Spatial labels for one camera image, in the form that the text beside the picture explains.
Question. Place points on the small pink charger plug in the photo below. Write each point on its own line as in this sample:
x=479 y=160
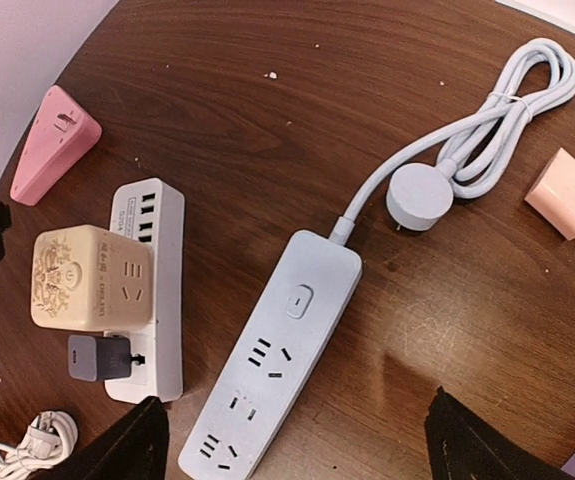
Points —
x=553 y=193

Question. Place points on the white power strip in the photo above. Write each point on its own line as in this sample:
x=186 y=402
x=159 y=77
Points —
x=151 y=212

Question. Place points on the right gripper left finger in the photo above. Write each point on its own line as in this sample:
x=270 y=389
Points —
x=134 y=447

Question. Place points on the light blue power strip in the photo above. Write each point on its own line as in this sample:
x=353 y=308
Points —
x=273 y=358

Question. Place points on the black plug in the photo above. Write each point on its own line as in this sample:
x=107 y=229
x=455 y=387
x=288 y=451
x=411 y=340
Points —
x=101 y=358

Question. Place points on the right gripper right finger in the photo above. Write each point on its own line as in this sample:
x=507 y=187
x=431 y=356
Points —
x=461 y=445

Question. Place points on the beige cube charger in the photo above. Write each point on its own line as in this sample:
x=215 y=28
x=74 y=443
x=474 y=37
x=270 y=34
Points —
x=86 y=278

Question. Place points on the pink triangular power strip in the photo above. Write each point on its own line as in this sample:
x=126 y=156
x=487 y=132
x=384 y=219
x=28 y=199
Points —
x=61 y=134

